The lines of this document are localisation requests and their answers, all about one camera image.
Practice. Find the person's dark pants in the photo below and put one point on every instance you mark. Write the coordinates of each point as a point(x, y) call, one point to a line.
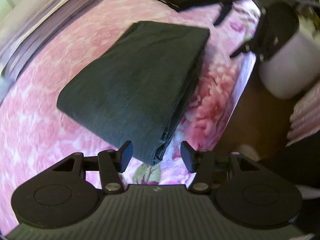
point(292, 165)

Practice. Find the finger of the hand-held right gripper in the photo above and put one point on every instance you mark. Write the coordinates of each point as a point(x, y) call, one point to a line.
point(223, 11)
point(240, 50)

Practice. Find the person's pink striped clothing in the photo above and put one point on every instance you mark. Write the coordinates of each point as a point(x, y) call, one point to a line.
point(306, 120)

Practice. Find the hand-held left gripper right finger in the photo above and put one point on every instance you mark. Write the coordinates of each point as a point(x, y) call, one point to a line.
point(187, 158)

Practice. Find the dark grey garment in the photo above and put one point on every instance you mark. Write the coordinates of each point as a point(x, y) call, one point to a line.
point(135, 85)

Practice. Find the pink floral blanket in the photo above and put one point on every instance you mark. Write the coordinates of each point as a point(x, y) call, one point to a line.
point(50, 92)

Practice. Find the white slipper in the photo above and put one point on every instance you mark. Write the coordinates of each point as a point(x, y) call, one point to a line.
point(246, 151)

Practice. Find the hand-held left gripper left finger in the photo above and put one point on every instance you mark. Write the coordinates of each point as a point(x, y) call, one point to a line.
point(126, 155)

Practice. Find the lavender striped bedding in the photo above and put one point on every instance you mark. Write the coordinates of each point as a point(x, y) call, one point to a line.
point(32, 25)

